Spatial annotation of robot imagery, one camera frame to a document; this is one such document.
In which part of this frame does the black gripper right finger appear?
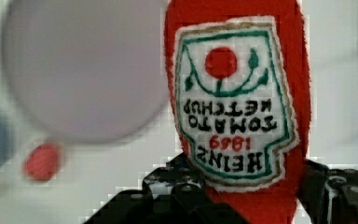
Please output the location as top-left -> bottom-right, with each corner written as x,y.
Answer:
297,160 -> 358,224

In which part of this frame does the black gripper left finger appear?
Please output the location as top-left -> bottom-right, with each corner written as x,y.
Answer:
84,153 -> 249,224

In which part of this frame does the red plush ketchup bottle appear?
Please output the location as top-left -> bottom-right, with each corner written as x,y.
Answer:
164,0 -> 310,224

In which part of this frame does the lavender round plate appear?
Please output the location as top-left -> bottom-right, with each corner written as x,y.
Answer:
1,0 -> 168,143

